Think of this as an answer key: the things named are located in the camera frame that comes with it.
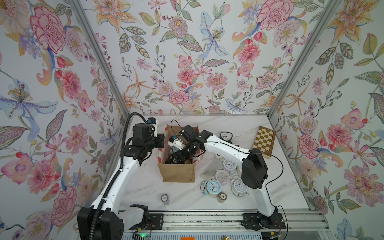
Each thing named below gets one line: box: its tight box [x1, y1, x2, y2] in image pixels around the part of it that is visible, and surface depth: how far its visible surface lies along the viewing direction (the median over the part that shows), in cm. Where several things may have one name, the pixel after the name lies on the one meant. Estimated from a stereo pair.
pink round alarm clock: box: [215, 169, 230, 186], surface depth 88 cm
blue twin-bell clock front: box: [200, 179, 223, 198], surface depth 83 cm
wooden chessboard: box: [252, 125, 277, 159], surface depth 104 cm
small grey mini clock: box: [160, 194, 170, 205], surface depth 78 cm
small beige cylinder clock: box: [217, 191, 228, 204], surface depth 78 cm
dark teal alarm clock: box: [219, 131, 233, 144], surface depth 106 cm
